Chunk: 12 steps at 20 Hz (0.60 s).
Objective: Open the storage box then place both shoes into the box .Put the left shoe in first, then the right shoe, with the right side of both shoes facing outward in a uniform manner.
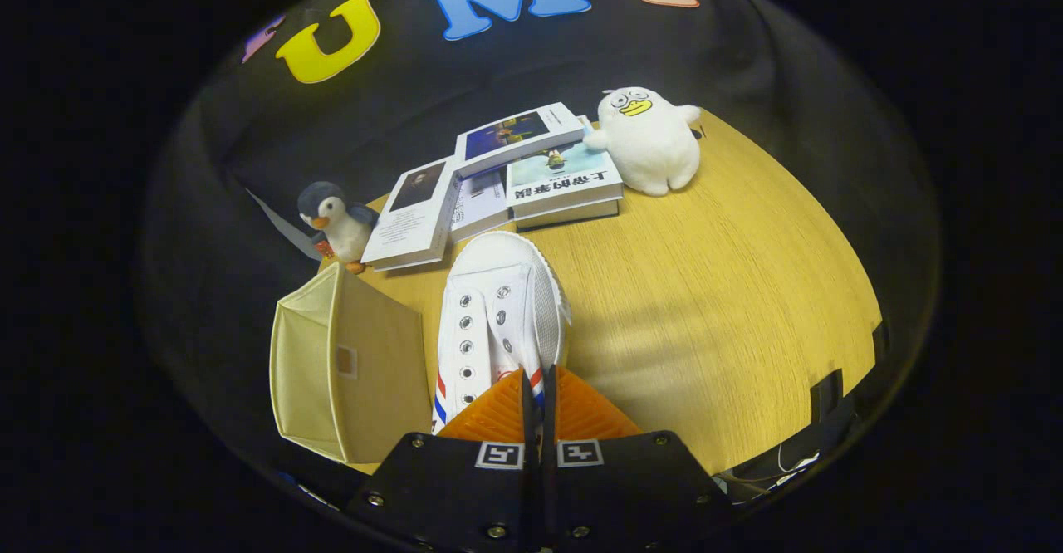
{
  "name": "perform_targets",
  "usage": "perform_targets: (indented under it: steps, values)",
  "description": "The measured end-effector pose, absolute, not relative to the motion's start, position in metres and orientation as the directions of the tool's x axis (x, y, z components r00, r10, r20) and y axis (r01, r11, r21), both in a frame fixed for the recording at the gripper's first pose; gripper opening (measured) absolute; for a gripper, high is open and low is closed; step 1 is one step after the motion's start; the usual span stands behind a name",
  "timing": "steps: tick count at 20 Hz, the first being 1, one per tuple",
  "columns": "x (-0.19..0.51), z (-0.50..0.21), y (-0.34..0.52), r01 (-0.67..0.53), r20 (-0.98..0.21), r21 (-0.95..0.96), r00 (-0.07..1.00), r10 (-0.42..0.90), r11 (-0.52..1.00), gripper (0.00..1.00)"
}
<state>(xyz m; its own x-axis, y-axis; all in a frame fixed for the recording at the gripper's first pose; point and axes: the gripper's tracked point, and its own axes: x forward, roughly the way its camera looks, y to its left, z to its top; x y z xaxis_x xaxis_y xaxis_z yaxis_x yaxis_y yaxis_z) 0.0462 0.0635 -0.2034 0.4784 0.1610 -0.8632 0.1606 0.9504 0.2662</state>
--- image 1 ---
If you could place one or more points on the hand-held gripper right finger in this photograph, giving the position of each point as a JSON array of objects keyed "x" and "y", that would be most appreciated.
[{"x": 550, "y": 420}]

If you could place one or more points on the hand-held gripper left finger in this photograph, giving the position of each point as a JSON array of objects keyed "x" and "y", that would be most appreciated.
[{"x": 528, "y": 420}]

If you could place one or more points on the white canvas shoe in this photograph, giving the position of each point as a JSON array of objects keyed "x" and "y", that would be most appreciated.
[{"x": 498, "y": 287}]

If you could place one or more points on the beige fabric storage box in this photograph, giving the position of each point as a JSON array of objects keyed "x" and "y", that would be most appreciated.
[{"x": 374, "y": 370}]

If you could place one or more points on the thick white book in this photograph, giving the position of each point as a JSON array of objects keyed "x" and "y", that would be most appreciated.
[{"x": 573, "y": 214}]

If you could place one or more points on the thin white text-cover book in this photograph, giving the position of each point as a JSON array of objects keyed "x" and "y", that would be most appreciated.
[{"x": 482, "y": 208}]

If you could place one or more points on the white book with portrait cover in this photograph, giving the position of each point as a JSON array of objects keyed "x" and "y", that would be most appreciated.
[{"x": 407, "y": 221}]

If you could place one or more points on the thick book with teal cover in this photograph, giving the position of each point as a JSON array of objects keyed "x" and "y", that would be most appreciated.
[{"x": 565, "y": 183}]

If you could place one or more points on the small red tag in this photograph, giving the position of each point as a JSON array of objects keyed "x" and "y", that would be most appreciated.
[{"x": 323, "y": 249}]

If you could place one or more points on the grey penguin plush toy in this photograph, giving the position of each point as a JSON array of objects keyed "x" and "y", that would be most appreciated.
[{"x": 345, "y": 225}]

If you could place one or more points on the book with blue picture cover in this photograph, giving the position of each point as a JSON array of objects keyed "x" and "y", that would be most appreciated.
[{"x": 515, "y": 134}]

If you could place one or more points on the white duck plush toy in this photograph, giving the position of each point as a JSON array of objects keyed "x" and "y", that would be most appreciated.
[{"x": 652, "y": 146}]

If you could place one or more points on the black backdrop cloth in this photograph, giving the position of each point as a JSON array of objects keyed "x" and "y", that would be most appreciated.
[{"x": 747, "y": 63}]

